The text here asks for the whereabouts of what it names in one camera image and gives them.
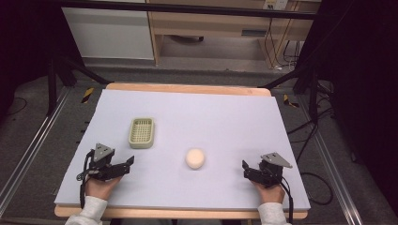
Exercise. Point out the light wooden desk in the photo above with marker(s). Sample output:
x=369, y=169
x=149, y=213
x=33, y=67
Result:
x=212, y=23

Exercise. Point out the black curtain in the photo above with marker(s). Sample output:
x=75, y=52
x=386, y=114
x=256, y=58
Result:
x=25, y=47
x=359, y=78

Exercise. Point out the green slotted soap dish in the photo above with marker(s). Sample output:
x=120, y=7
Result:
x=141, y=133

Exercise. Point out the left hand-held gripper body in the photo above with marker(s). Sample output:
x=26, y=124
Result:
x=101, y=162

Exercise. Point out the aluminium floor rail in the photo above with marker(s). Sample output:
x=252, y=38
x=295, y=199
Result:
x=331, y=162
x=34, y=137

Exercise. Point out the white cabinet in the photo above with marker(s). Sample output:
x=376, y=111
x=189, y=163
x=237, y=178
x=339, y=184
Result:
x=109, y=34

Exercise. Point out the person's left hand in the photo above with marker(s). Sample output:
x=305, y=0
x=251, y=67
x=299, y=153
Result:
x=101, y=187

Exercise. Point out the pale lilac table mat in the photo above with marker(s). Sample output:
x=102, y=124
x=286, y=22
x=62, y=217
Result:
x=203, y=125

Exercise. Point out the yellow black floor tape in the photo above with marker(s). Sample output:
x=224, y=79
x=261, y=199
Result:
x=291, y=102
x=88, y=95

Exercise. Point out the person's right hand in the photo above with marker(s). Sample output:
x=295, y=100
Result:
x=272, y=193

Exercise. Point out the wooden table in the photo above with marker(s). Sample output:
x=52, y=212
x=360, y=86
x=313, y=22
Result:
x=187, y=89

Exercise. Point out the round cream soap bar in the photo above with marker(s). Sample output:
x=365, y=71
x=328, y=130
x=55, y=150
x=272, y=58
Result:
x=195, y=158

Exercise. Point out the white power strip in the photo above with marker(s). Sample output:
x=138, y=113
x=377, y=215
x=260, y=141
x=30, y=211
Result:
x=275, y=4

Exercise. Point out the black metal stand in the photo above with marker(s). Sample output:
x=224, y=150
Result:
x=52, y=84
x=313, y=93

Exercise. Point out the black horizontal frame bar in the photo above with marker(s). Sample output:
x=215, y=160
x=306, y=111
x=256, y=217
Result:
x=187, y=8

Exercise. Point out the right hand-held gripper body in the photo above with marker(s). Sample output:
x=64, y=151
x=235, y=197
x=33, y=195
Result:
x=270, y=170

